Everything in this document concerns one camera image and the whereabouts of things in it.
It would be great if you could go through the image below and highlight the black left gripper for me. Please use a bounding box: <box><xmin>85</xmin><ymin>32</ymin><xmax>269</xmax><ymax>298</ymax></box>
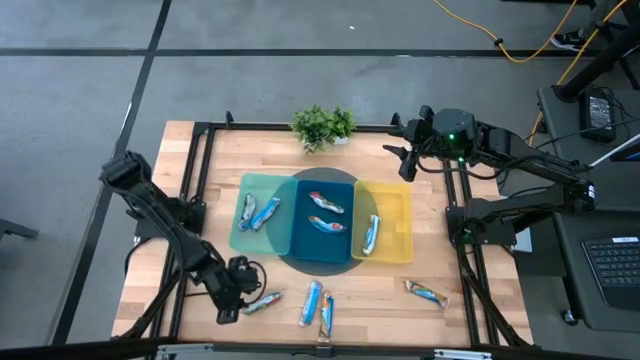
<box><xmin>202</xmin><ymin>267</ymin><xmax>251</xmax><ymax>326</ymax></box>

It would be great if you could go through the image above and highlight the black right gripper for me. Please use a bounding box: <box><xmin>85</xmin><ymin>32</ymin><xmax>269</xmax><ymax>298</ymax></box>
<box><xmin>382</xmin><ymin>105</ymin><xmax>440</xmax><ymax>182</ymax></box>

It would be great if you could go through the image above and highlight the green red granola bar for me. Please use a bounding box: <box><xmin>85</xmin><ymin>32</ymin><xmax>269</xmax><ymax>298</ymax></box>
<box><xmin>241</xmin><ymin>291</ymin><xmax>285</xmax><ymax>316</ymax></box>

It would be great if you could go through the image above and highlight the blue red chocolate granola bar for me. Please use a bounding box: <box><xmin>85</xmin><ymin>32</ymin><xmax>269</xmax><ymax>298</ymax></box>
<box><xmin>298</xmin><ymin>279</ymin><xmax>324</xmax><ymax>329</ymax></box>

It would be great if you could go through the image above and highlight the red white granola bar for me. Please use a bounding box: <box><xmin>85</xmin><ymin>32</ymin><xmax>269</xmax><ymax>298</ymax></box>
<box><xmin>307</xmin><ymin>190</ymin><xmax>346</xmax><ymax>215</ymax></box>

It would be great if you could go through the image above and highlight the green blue granola bar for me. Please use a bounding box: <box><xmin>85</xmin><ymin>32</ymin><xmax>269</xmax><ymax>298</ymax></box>
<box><xmin>237</xmin><ymin>192</ymin><xmax>257</xmax><ymax>233</ymax></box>

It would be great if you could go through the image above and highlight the blue white granola bar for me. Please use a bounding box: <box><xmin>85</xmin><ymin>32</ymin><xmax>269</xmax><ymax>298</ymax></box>
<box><xmin>248</xmin><ymin>196</ymin><xmax>282</xmax><ymax>232</ymax></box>

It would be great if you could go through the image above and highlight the translucent yellow plastic bin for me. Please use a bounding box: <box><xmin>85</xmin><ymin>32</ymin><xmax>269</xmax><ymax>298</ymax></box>
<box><xmin>351</xmin><ymin>179</ymin><xmax>415</xmax><ymax>265</ymax></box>

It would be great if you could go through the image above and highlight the green plant in white pot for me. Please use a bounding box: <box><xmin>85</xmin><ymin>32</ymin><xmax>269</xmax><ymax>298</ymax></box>
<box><xmin>290</xmin><ymin>103</ymin><xmax>337</xmax><ymax>155</ymax></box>
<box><xmin>329</xmin><ymin>105</ymin><xmax>358</xmax><ymax>146</ymax></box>

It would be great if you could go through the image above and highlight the translucent teal plastic bin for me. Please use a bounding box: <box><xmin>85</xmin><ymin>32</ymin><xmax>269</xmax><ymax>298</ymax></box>
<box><xmin>228</xmin><ymin>172</ymin><xmax>299</xmax><ymax>256</ymax></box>

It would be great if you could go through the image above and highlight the grey round woven mat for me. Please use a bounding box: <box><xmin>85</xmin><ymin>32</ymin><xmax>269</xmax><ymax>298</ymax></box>
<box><xmin>263</xmin><ymin>167</ymin><xmax>380</xmax><ymax>277</ymax></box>

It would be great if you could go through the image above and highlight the blue plastic bin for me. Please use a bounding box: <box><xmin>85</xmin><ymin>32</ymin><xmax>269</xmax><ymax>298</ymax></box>
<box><xmin>289</xmin><ymin>179</ymin><xmax>356</xmax><ymax>265</ymax></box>

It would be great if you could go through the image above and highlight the light grey plate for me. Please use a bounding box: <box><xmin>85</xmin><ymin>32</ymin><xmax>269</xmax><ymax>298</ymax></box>
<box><xmin>514</xmin><ymin>227</ymin><xmax>534</xmax><ymax>254</ymax></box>

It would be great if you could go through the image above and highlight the black crossbeam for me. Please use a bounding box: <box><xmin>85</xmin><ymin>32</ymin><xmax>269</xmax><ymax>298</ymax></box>
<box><xmin>0</xmin><ymin>338</ymin><xmax>640</xmax><ymax>360</ymax></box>

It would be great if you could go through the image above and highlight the dark grey desk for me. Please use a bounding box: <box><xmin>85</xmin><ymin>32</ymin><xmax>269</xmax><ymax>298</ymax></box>
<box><xmin>537</xmin><ymin>84</ymin><xmax>640</xmax><ymax>334</ymax></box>

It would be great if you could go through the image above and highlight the black power brick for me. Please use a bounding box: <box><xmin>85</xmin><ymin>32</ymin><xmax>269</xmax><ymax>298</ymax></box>
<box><xmin>578</xmin><ymin>87</ymin><xmax>618</xmax><ymax>144</ymax></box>

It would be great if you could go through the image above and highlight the person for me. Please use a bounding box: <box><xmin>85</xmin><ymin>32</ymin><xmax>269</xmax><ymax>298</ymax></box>
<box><xmin>549</xmin><ymin>27</ymin><xmax>589</xmax><ymax>52</ymax></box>

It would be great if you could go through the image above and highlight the black desk leg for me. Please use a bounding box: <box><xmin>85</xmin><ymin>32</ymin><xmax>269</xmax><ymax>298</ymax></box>
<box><xmin>552</xmin><ymin>19</ymin><xmax>640</xmax><ymax>104</ymax></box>

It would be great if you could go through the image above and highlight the grey chair base leg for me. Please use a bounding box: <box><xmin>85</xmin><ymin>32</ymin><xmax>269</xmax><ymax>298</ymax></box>
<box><xmin>0</xmin><ymin>217</ymin><xmax>40</xmax><ymax>242</ymax></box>

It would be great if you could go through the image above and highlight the black keyboard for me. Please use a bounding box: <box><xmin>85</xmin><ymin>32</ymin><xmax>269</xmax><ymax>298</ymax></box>
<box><xmin>582</xmin><ymin>236</ymin><xmax>640</xmax><ymax>311</ymax></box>

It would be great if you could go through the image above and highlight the silver metal bracket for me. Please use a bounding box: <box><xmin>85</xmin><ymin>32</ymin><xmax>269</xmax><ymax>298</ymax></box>
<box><xmin>432</xmin><ymin>348</ymin><xmax>494</xmax><ymax>360</ymax></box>
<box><xmin>156</xmin><ymin>342</ymin><xmax>215</xmax><ymax>360</ymax></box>

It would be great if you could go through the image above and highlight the black aluminium table frame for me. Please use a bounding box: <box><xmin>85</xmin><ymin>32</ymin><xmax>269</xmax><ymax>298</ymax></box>
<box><xmin>113</xmin><ymin>119</ymin><xmax>535</xmax><ymax>350</ymax></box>

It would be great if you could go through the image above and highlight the yellow extension cable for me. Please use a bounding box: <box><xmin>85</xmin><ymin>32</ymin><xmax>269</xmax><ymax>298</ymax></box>
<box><xmin>432</xmin><ymin>0</ymin><xmax>580</xmax><ymax>64</ymax></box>
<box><xmin>527</xmin><ymin>0</ymin><xmax>629</xmax><ymax>147</ymax></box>

